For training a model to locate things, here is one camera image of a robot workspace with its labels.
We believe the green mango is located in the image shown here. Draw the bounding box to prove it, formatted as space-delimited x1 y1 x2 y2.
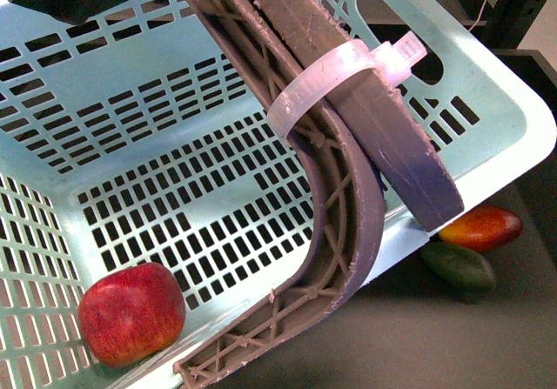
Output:
419 241 497 293

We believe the white zip tie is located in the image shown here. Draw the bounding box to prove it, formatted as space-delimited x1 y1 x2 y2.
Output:
267 31 427 141

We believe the red orange mango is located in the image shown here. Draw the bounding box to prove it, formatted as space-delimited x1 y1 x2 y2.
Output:
438 205 523 253

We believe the pink cable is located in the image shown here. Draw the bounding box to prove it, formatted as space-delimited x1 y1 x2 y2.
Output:
467 0 501 31

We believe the red yellow apple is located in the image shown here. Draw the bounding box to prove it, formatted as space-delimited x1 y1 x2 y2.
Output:
77 262 186 369

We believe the black metal shelf post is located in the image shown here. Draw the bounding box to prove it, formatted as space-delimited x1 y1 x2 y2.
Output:
480 0 547 50

